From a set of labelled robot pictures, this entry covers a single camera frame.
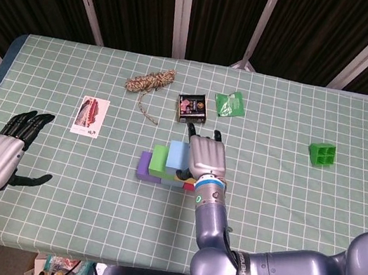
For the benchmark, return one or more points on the green foam cube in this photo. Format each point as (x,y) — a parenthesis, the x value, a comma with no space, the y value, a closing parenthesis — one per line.
(158,161)

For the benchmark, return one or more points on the dark pleated curtain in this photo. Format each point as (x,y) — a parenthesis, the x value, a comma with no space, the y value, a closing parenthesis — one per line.
(140,1)

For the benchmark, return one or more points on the light blue foam cube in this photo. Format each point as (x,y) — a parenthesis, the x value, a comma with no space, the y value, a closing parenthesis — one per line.
(172,183)
(178,154)

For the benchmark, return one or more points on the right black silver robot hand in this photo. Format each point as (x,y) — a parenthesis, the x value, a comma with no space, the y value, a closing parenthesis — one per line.
(206,159)

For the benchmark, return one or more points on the pink foam cube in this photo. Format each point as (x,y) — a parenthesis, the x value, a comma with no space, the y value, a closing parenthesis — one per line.
(189,186)

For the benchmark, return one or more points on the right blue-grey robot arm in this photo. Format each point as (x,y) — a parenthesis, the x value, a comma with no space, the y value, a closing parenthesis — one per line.
(289,270)

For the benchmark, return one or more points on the purple foam cube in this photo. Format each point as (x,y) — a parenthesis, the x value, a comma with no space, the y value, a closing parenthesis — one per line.
(143,166)

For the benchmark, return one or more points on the white postcard with red picture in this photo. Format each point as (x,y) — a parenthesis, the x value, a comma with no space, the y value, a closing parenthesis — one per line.
(89,116)

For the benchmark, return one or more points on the small black box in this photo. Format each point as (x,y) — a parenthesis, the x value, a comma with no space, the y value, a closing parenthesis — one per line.
(192,107)

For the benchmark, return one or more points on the green checkered tablecloth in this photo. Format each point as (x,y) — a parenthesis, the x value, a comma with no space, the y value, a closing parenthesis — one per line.
(82,226)

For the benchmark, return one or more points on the yellow foam cube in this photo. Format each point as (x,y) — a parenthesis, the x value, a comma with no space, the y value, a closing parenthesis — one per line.
(180,179)

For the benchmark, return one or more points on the green plastic grid tray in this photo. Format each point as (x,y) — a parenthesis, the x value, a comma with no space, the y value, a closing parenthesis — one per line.
(322,155)

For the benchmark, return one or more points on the green foil packet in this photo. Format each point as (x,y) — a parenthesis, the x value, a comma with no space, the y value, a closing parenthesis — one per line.
(229,104)

